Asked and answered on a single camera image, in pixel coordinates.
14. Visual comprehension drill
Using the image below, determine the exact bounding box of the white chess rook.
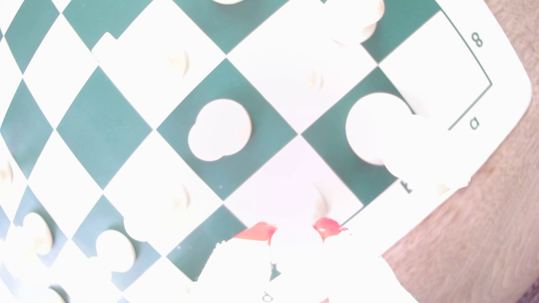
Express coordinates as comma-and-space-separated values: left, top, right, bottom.
91, 32, 191, 81

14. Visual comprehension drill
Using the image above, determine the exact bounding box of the large white chess piece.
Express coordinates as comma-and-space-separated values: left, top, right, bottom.
345, 92, 473, 191

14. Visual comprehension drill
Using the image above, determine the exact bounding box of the white chess pawn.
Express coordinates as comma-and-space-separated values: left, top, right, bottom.
187, 98, 253, 162

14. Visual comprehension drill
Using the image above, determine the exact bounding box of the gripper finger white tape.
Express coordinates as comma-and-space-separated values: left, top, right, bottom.
191, 221, 278, 303
312, 217, 419, 303

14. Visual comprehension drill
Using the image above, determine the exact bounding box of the green and white chess mat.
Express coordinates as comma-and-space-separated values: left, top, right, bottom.
0, 0, 533, 303

